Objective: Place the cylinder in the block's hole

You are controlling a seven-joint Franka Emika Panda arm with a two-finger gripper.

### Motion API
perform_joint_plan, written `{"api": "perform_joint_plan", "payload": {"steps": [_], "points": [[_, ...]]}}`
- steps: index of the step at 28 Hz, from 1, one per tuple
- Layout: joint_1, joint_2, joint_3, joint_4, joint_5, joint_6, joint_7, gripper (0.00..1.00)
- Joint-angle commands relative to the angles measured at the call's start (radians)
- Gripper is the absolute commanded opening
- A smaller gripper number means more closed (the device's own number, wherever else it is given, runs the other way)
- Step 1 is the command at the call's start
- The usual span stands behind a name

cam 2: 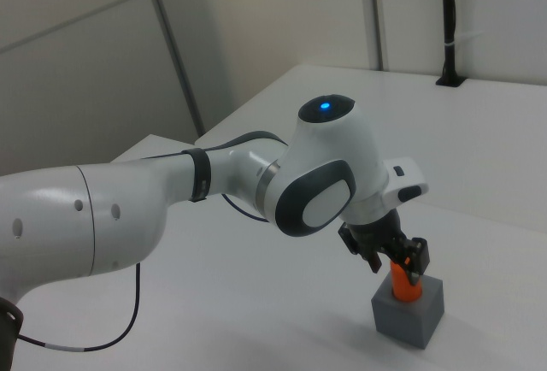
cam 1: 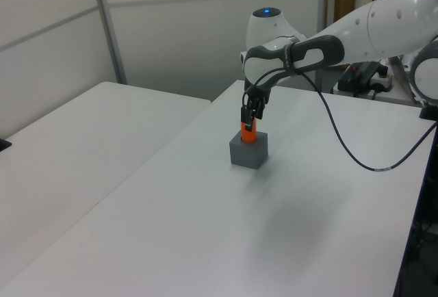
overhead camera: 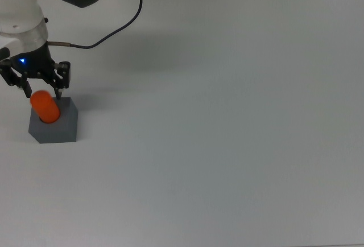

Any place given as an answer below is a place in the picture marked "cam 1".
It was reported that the white power strip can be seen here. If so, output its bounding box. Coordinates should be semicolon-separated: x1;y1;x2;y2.
371;67;394;93

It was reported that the orange cylinder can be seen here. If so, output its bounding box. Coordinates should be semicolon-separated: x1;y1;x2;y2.
240;120;258;146

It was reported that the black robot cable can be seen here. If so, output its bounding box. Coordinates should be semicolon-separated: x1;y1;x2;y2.
243;66;438;172

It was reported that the black power supply box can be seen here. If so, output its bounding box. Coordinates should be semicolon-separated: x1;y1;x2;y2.
337;62;381;99

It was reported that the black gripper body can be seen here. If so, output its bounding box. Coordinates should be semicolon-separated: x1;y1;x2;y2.
244;86;272;105

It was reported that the black table clamp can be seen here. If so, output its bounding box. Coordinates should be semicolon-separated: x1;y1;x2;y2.
419;103;438;120

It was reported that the grey block with round hole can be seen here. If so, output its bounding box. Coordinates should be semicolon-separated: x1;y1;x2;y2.
229;131;269;170

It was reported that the black cable strap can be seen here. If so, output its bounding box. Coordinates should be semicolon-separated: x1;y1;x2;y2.
283;42;304;75

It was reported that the wooden cabinet panel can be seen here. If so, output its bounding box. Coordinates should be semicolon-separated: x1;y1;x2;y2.
333;0;357;28

